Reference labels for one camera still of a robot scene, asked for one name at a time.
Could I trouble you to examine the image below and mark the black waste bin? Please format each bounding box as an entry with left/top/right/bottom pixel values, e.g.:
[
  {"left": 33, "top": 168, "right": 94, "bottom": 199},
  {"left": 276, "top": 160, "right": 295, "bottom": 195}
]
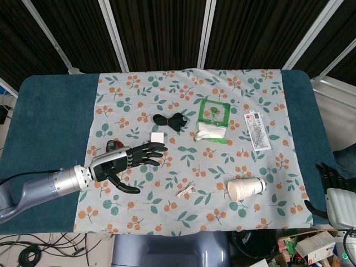
[{"left": 229, "top": 229, "right": 282, "bottom": 265}]

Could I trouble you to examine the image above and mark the green tissue pack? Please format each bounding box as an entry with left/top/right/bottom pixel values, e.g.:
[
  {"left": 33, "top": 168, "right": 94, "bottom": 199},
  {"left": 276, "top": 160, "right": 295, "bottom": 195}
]
[{"left": 194, "top": 97, "right": 231, "bottom": 145}]

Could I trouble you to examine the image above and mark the white cardboard box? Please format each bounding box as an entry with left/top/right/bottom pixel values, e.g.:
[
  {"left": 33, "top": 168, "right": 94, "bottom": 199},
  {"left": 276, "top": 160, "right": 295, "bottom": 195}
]
[{"left": 294, "top": 230, "right": 337, "bottom": 264}]

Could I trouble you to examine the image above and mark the black floor cable tangle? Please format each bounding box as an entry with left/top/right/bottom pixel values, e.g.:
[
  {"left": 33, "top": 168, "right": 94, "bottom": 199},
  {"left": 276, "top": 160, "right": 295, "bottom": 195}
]
[{"left": 0, "top": 233, "right": 112, "bottom": 267}]

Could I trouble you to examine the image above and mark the floral orange berry tablecloth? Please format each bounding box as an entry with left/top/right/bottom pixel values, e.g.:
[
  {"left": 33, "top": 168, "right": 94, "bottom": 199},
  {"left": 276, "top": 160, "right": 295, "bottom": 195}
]
[{"left": 73, "top": 68, "right": 315, "bottom": 237}]

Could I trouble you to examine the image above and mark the brown tea bottle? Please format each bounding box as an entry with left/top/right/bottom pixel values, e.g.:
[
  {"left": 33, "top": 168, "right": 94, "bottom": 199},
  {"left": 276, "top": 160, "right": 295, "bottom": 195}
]
[{"left": 106, "top": 139, "right": 125, "bottom": 153}]

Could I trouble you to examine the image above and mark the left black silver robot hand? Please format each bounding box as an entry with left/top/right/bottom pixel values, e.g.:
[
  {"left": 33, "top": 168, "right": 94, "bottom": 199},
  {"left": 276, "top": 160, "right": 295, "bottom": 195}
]
[{"left": 88, "top": 142, "right": 169, "bottom": 194}]

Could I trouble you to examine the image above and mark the white aluminium partition post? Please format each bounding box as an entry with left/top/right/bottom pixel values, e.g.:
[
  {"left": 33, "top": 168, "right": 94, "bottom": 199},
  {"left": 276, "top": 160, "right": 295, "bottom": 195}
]
[
  {"left": 281, "top": 0, "right": 339, "bottom": 71},
  {"left": 310, "top": 36, "right": 356, "bottom": 86},
  {"left": 196, "top": 0, "right": 217, "bottom": 69},
  {"left": 97, "top": 0, "right": 130, "bottom": 72},
  {"left": 22, "top": 0, "right": 80, "bottom": 75}
]

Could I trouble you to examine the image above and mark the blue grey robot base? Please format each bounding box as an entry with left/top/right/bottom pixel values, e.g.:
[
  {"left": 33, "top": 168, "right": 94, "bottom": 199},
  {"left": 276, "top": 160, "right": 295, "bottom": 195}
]
[{"left": 111, "top": 232, "right": 231, "bottom": 267}]

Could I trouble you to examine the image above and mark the coiled white USB cable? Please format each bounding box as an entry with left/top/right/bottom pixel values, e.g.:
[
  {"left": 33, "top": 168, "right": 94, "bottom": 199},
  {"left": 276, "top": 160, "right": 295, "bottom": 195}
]
[{"left": 176, "top": 180, "right": 196, "bottom": 199}]

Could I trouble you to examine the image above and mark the teal table cover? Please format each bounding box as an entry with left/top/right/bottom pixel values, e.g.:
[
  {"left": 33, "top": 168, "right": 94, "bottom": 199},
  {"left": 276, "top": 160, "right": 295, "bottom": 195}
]
[{"left": 0, "top": 69, "right": 339, "bottom": 234}]

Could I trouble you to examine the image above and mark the stack of white paper cups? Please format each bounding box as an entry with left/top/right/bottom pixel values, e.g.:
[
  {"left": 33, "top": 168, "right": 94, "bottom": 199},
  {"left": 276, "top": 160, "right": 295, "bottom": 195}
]
[{"left": 227, "top": 177, "right": 266, "bottom": 201}]

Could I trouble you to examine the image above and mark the white clear pin package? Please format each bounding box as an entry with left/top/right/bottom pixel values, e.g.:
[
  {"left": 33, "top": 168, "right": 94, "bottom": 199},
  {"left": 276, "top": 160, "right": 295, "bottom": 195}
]
[{"left": 244, "top": 109, "right": 272, "bottom": 152}]

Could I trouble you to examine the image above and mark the black sock bundle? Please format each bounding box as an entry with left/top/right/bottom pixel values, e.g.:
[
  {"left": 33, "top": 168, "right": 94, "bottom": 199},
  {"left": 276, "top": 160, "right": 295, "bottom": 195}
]
[{"left": 152, "top": 111, "right": 190, "bottom": 133}]

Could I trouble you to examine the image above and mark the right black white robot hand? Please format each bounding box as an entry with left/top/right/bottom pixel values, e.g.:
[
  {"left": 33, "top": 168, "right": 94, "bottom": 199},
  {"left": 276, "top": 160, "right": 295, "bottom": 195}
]
[{"left": 304, "top": 162, "right": 356, "bottom": 230}]

